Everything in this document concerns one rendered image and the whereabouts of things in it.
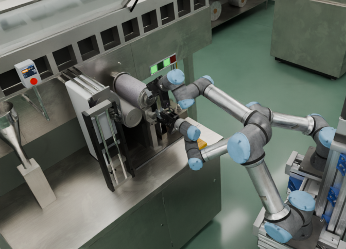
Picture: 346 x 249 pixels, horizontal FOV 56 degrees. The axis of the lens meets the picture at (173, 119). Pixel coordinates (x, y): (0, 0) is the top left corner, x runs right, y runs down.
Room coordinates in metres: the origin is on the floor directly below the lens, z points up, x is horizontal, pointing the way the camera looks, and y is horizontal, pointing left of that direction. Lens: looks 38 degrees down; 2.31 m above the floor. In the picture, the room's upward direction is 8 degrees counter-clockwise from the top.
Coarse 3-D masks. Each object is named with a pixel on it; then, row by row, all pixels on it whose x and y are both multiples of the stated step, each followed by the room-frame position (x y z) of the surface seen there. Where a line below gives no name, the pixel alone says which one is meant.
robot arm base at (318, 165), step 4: (316, 152) 1.28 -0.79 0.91; (312, 156) 1.30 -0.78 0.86; (316, 156) 1.27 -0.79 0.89; (320, 156) 1.25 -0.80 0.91; (312, 160) 1.29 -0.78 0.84; (316, 160) 1.26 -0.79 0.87; (320, 160) 1.24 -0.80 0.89; (324, 160) 1.23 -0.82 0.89; (312, 164) 1.27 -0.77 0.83; (316, 164) 1.25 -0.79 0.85; (320, 164) 1.23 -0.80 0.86; (324, 164) 1.22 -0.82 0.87; (316, 168) 1.24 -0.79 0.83; (320, 168) 1.22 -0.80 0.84; (324, 168) 1.21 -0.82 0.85
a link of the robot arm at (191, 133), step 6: (180, 126) 1.41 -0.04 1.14; (186, 126) 1.39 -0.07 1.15; (192, 126) 1.38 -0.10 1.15; (180, 132) 1.40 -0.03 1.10; (186, 132) 1.36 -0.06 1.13; (192, 132) 1.34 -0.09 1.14; (198, 132) 1.35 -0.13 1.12; (186, 138) 1.36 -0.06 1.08; (192, 138) 1.33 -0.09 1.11; (198, 138) 1.35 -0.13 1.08
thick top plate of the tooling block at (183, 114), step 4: (160, 104) 1.79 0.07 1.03; (172, 104) 1.78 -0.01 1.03; (176, 104) 1.77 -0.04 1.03; (172, 108) 1.73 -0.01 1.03; (176, 108) 1.72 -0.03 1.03; (176, 112) 1.68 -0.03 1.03; (180, 112) 1.67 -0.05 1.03; (184, 112) 1.68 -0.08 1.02; (180, 116) 1.66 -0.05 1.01; (184, 116) 1.68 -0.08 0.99; (164, 124) 1.64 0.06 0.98
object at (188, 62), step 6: (192, 54) 2.46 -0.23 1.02; (186, 60) 2.43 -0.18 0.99; (192, 60) 2.45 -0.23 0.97; (186, 66) 2.44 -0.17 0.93; (192, 66) 2.45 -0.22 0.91; (186, 72) 2.44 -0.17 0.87; (192, 72) 2.45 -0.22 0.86; (186, 78) 2.45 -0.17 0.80; (192, 78) 2.44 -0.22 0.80; (186, 84) 2.45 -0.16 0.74; (192, 108) 2.43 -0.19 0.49; (192, 114) 2.42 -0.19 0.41
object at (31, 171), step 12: (0, 132) 1.15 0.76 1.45; (12, 132) 1.17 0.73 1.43; (12, 144) 1.18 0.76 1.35; (24, 156) 1.20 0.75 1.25; (24, 168) 1.20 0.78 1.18; (36, 168) 1.19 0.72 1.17; (24, 180) 1.21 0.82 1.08; (36, 180) 1.18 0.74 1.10; (36, 192) 1.16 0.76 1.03; (48, 192) 1.19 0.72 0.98; (48, 204) 1.17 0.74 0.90
